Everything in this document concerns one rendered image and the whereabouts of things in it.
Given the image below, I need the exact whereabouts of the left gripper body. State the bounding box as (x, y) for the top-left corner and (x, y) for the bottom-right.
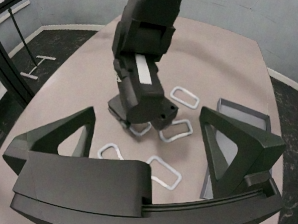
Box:
(108, 94), (127, 123)

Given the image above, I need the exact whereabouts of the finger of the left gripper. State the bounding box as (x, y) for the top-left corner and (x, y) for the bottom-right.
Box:
(115, 117), (132, 129)

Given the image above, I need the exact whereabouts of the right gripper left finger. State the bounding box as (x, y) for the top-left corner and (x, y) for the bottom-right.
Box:
(9, 106), (96, 158)

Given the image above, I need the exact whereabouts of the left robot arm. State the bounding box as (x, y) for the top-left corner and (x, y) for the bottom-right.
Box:
(112, 0), (182, 131)

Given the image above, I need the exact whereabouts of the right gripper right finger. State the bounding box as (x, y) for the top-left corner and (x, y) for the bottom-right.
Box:
(199, 106), (287, 199)

